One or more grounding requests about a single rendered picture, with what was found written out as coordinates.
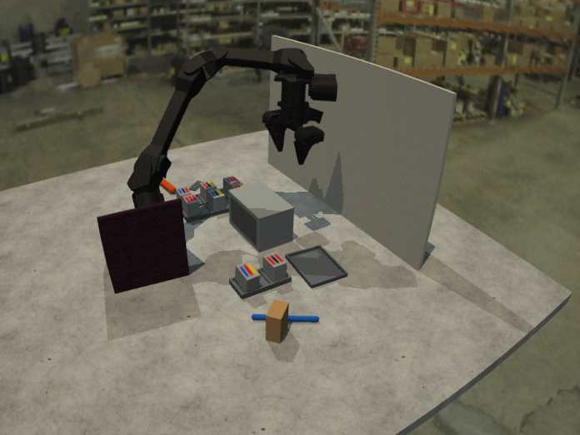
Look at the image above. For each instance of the brown rectangular block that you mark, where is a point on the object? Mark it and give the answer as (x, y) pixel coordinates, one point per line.
(276, 321)

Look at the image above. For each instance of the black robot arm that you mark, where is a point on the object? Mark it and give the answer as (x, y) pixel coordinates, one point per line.
(292, 68)

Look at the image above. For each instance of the blue rod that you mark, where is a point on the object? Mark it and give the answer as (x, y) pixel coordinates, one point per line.
(290, 318)

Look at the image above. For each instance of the orange cylinder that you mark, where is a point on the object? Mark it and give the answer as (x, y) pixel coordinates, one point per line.
(165, 184)

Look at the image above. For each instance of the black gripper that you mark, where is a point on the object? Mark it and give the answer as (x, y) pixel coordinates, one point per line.
(291, 116)

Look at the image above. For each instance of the grey flat panel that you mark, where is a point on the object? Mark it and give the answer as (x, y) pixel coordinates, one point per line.
(385, 142)

